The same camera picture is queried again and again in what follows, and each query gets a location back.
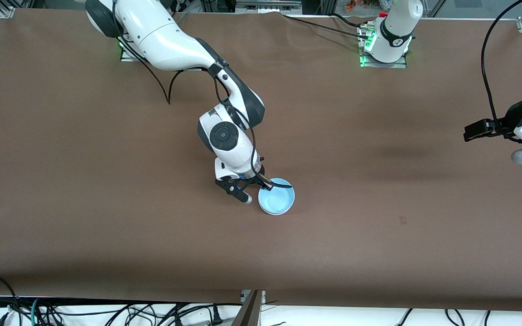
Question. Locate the orange background object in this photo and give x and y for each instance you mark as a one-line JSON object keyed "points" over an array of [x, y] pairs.
{"points": [[355, 4]]}

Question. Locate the light blue plastic bowl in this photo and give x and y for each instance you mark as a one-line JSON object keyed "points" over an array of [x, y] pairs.
{"points": [[277, 197]]}

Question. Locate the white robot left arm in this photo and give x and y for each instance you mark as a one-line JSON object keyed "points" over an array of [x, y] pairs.
{"points": [[392, 31]]}

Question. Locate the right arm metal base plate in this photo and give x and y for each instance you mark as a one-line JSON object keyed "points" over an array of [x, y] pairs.
{"points": [[127, 56]]}

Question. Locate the grey power strip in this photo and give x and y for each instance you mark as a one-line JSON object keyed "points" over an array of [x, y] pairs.
{"points": [[268, 5]]}

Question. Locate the black power plug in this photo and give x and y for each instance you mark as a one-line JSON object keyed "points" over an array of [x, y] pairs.
{"points": [[216, 314]]}

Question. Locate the brown table cover sheet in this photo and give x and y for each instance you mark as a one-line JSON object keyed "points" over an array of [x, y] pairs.
{"points": [[261, 253]]}

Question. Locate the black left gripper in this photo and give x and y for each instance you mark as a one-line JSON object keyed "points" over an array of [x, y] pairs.
{"points": [[507, 120]]}

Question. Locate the aluminium profile beam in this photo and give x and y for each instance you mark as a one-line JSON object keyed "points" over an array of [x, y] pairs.
{"points": [[249, 310]]}

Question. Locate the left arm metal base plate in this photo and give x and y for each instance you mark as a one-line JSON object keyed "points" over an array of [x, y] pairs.
{"points": [[401, 64]]}

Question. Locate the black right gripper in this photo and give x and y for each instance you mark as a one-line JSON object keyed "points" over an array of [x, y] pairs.
{"points": [[255, 179]]}

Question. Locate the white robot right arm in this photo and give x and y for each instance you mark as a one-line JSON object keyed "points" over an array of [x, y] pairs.
{"points": [[161, 36]]}

